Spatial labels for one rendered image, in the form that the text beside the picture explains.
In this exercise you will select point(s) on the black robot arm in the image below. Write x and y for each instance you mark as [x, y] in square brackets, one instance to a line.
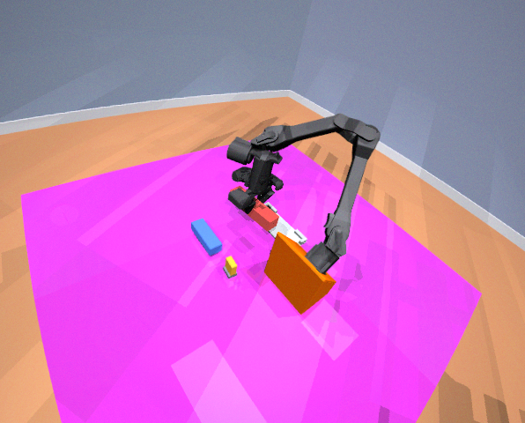
[364, 138]

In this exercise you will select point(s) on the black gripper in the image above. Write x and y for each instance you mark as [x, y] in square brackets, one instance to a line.
[260, 186]

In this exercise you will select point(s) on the yellow rectangular block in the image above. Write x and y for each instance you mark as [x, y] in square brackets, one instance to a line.
[230, 265]

